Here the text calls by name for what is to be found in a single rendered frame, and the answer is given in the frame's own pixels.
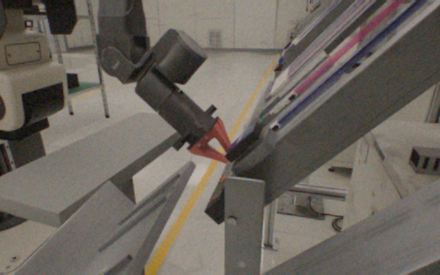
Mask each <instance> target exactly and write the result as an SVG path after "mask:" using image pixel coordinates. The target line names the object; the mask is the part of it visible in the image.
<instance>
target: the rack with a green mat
mask: <svg viewBox="0 0 440 275"><path fill-rule="evenodd" d="M86 4H87V10H88V14H89V15H88V16H77V19H89V20H90V27H91V33H92V37H93V46H94V51H95V56H96V61H97V69H98V75H99V79H100V83H94V82H79V86H78V87H73V88H71V89H68V98H69V102H68V109H69V113H70V115H74V113H73V109H72V102H71V97H76V96H78V95H80V94H83V93H87V92H89V91H93V90H95V89H97V88H101V93H102V99H103V107H104V111H105V116H106V118H110V114H109V109H108V104H107V98H106V94H105V84H104V79H103V71H102V68H101V66H100V65H99V61H98V54H97V39H96V33H97V32H96V27H95V22H94V17H93V11H92V5H91V0H86ZM23 18H24V20H47V16H27V15H23ZM53 41H54V44H55V48H56V52H57V59H58V62H59V63H60V64H62V65H63V58H62V55H61V51H60V47H59V39H58V35H53Z"/></svg>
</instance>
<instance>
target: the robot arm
mask: <svg viewBox="0 0 440 275"><path fill-rule="evenodd" d="M97 20H98V34H96V39H97V54H98V61H99V65H100V66H101V68H102V70H103V71H104V72H105V73H106V74H107V75H109V76H111V77H116V78H117V79H118V80H119V81H120V82H121V83H122V84H133V83H137V87H136V88H135V93H136V94H137V95H138V96H139V97H140V98H141V99H142V100H143V101H144V102H145V103H146V104H148V105H149V106H150V108H151V109H152V110H154V111H155V112H156V113H158V115H160V116H161V118H162V119H163V120H165V121H166V122H167V123H168V124H169V125H171V127H172V128H173V129H174V130H175V131H177V133H178V134H180V135H182V136H181V137H180V138H179V139H178V140H177V141H176V142H175V143H174V144H173V145H172V147H173V148H174V149H175V150H176V151H180V150H181V149H182V147H183V146H184V144H185V143H186V142H187V143H188V144H189V145H188V147H187V150H188V151H189V152H190V153H191V154H193V155H198V156H202V157H205V158H210V159H213V160H217V161H220V162H222V163H224V164H227V162H228V160H227V158H226V157H225V155H224V154H223V153H222V152H220V151H218V150H216V149H215V148H213V147H212V146H211V145H208V143H209V141H210V140H212V139H213V138H216V139H217V141H218V142H219V144H220V145H221V146H222V147H223V149H224V150H225V151H226V153H227V150H228V149H229V148H230V146H231V142H230V140H229V137H228V135H227V131H226V129H225V126H224V124H223V121H222V119H221V118H220V117H219V116H216V117H215V118H213V117H212V114H213V113H214V112H215V111H216V110H217V107H216V106H215V105H213V104H212V105H211V106H210V107H209V108H208V109H207V110H206V111H203V110H202V108H201V107H200V106H199V105H197V104H196V103H195V102H194V101H193V100H191V98H190V97H189V96H188V95H186V93H185V92H184V91H183V90H180V88H179V87H178V86H177V84H182V85H185V84H187V83H188V81H189V80H190V79H191V77H192V76H193V75H194V74H196V73H197V70H198V69H200V68H201V65H202V64H204V63H205V61H206V59H207V58H208V55H207V53H206V52H205V50H204V49H203V48H202V47H201V46H200V45H199V44H198V43H197V42H196V41H195V40H194V39H192V38H191V37H189V36H188V35H187V34H186V33H185V31H184V30H175V29H169V30H167V31H165V33H164V34H163V36H162V37H161V38H160V39H159V40H158V41H157V42H156V44H155V45H154V46H153V47H152V48H150V37H147V24H146V17H145V14H144V12H143V2H142V0H98V11H97Z"/></svg>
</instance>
